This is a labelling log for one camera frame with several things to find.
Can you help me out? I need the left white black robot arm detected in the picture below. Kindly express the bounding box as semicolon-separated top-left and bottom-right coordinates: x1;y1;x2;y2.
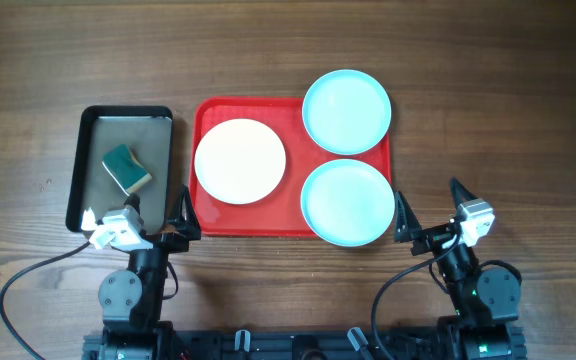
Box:
82;186;201;360

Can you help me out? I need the left black cable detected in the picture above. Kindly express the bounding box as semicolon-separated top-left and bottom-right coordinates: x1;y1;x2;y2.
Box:
0;241;92;360

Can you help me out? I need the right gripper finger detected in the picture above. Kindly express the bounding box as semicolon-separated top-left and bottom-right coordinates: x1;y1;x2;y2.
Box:
450;177;478;209
395;191;422;235

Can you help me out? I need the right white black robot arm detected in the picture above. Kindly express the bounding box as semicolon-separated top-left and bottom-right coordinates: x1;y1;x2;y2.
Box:
386;178;527;360

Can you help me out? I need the green yellow sponge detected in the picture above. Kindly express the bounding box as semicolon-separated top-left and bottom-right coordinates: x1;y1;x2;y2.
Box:
102;144;152;195

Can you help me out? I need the right black cable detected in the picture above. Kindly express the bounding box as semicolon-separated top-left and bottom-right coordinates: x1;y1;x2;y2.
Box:
370;234;462;360

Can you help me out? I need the white round plate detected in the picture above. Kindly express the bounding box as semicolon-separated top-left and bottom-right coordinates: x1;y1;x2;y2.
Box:
194;118;287;205

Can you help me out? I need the black cable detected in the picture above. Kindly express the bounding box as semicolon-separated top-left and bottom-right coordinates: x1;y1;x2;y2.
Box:
370;234;462;360
0;241;92;360

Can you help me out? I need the red plastic tray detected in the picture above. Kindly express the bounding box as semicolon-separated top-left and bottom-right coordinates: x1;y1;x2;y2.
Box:
188;96;394;238

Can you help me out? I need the black rectangular metal tray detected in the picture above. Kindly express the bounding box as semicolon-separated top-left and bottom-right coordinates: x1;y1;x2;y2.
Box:
65;105;174;233

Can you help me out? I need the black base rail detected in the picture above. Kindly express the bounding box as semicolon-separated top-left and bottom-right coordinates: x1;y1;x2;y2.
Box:
82;326;528;360

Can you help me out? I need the light blue plate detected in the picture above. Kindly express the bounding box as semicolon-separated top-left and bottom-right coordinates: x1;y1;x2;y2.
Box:
300;159;395;247
302;69;392;155

